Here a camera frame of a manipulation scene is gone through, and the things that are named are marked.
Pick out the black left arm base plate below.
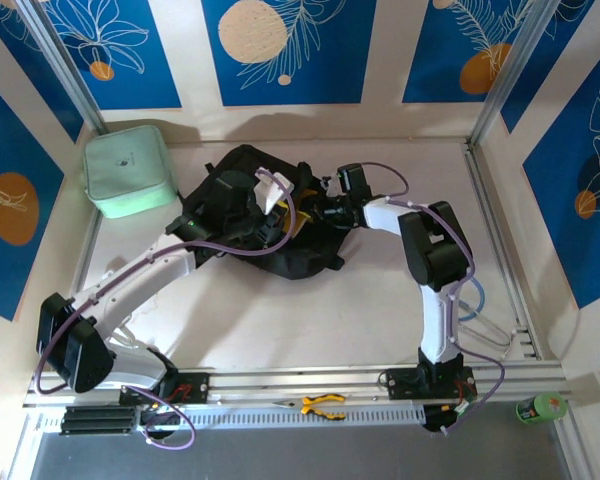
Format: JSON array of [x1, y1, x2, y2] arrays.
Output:
[[118, 369, 211, 406]]

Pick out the aluminium frame post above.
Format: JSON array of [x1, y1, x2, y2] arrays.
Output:
[[472, 0, 565, 146], [17, 0, 109, 134]]

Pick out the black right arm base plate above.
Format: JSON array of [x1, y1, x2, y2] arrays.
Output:
[[383, 364, 477, 401]]

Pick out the black backpack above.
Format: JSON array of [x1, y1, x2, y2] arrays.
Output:
[[172, 143, 349, 280]]

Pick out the black ribbed box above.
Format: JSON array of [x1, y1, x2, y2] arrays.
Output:
[[59, 404, 137, 437]]

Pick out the light blue cable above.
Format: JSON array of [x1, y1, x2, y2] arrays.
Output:
[[457, 276, 487, 322]]

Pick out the yellow handled pliers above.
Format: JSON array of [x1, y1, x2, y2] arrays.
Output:
[[271, 392, 348, 422]]

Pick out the yellow picture book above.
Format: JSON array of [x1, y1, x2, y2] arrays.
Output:
[[278, 187, 315, 234]]

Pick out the green tape roll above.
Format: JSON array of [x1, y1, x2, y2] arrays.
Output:
[[514, 392, 567, 427]]

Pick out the blue floral wall poster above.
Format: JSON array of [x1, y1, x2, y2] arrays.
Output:
[[402, 0, 531, 105], [499, 0, 600, 134], [42, 0, 184, 111], [201, 0, 379, 107], [522, 47, 600, 310], [0, 0, 85, 145], [0, 72, 66, 323]]

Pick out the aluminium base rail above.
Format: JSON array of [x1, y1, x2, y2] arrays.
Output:
[[22, 362, 574, 409]]

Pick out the mint green zip pouch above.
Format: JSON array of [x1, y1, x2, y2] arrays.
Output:
[[82, 124, 177, 220]]

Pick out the grey slotted cable duct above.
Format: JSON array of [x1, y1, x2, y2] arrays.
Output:
[[139, 403, 426, 429]]

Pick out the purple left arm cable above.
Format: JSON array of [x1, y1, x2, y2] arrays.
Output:
[[33, 167, 296, 450]]

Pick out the thin white cable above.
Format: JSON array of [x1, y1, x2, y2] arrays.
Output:
[[459, 319, 524, 361]]

